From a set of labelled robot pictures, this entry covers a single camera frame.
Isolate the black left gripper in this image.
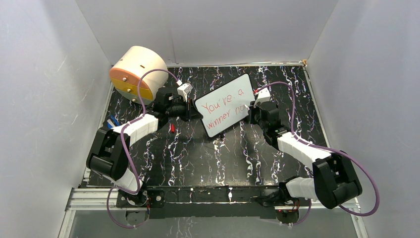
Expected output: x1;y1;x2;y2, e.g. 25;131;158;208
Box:
166;97;203;123

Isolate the white board black frame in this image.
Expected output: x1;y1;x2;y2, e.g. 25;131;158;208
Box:
194;73;255;137

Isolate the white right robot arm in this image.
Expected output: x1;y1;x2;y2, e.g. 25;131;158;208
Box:
248;102;363;209

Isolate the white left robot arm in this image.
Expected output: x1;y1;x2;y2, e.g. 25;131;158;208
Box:
86;84;202;206

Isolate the cream cylindrical drawer box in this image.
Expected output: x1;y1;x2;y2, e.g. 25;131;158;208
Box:
109;46;168;105

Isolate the blue white eraser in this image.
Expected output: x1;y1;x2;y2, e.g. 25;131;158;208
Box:
106;115;120;128

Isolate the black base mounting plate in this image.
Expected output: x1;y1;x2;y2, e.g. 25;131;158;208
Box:
147;185;280;219

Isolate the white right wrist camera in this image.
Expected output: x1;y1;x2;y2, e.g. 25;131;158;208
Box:
253;88;271;108

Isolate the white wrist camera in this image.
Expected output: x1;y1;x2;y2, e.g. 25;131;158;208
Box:
253;88;271;108
176;80;193;102

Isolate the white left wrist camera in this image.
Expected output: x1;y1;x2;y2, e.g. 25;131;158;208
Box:
176;80;193;102

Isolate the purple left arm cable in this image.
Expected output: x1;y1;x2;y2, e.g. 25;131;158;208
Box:
105;69;181;230

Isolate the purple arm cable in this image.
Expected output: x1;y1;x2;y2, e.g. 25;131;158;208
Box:
105;69;181;230
254;81;380;227

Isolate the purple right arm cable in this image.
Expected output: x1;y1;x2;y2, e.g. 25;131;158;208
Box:
254;81;380;227

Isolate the aluminium frame rail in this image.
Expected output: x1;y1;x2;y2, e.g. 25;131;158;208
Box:
65;185;362;212

